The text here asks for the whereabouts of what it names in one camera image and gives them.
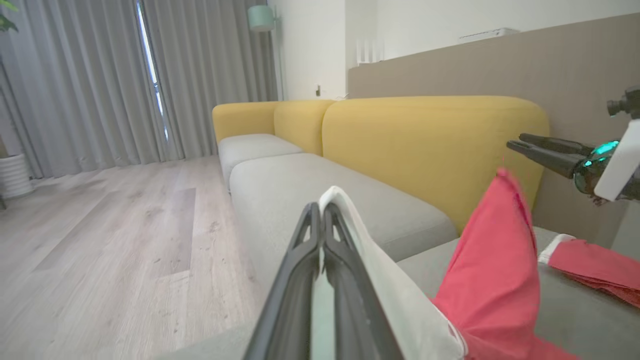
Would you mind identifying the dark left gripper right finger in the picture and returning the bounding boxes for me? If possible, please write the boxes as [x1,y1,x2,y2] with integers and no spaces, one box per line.
[321,202,405,360]

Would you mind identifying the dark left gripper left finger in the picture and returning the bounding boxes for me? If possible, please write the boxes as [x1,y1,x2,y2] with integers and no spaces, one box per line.
[242,202,321,360]

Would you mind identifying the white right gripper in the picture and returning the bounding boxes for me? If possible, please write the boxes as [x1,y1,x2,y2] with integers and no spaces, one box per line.
[506,119,640,204]

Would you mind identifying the red shorts with white stripes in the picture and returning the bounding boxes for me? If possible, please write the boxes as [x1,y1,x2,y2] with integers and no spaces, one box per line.
[537,234,640,308]

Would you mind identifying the red and white basketball jersey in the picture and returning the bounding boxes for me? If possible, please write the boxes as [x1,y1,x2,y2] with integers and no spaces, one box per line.
[318,167,581,360]

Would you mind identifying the medium grey sofa seat cushion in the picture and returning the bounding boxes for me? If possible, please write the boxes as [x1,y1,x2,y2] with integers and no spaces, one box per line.
[229,152,458,301]

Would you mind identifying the wide yellow sofa backrest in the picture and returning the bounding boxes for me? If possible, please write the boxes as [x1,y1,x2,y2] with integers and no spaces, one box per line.
[322,96,550,236]

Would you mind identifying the small grey sofa seat cushion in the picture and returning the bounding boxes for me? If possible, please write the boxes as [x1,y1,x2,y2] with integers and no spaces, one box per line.
[218,133,304,191]

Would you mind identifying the large grey sofa seat cushion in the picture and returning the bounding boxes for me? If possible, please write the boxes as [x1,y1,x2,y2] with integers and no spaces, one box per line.
[155,227,640,360]

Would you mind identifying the yellow sofa corner backrest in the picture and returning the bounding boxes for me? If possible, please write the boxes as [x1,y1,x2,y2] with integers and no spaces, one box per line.
[212,101,282,144]

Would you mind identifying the white slatted radiator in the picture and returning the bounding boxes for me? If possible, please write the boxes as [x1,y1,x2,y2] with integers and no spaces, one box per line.
[355,37,386,66]

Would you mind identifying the narrow grey curtain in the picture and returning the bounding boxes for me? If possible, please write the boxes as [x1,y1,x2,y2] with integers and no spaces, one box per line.
[142,0,279,161]

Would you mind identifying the teal floor lamp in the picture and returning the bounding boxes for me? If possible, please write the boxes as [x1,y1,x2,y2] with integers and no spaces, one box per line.
[247,4,285,102]

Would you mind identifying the white ribbed plant pot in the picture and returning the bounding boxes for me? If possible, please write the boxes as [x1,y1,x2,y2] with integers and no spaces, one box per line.
[0,153,35,200]

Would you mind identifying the wide grey curtain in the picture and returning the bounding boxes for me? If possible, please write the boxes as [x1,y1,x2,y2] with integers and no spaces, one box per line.
[0,0,170,179]

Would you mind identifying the green plant leaves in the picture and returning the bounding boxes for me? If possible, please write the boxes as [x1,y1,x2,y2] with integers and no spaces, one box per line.
[0,0,19,32]

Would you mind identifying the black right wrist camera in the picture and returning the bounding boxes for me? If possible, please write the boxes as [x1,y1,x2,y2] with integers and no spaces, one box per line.
[606,85,640,120]

